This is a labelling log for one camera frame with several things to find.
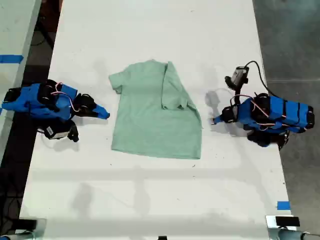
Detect black camera stalk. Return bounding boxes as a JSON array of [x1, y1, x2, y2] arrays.
[[230, 86, 245, 108]]

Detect black silver camera box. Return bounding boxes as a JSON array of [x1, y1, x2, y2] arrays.
[[224, 65, 250, 91]]

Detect black clamp block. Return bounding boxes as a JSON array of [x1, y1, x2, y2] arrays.
[[275, 216, 301, 228], [17, 218, 38, 230]]

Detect black camera box white label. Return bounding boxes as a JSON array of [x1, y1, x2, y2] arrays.
[[43, 120, 80, 143]]

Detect black camera cable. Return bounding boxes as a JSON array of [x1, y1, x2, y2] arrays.
[[244, 60, 276, 98]]

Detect pale green T-shirt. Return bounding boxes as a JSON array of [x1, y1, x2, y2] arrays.
[[108, 59, 204, 160]]

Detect short blue tape strip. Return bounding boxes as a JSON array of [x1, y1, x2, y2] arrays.
[[276, 200, 292, 211]]

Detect grey metal pipe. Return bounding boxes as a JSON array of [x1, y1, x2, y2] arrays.
[[268, 228, 320, 240], [0, 230, 35, 240]]

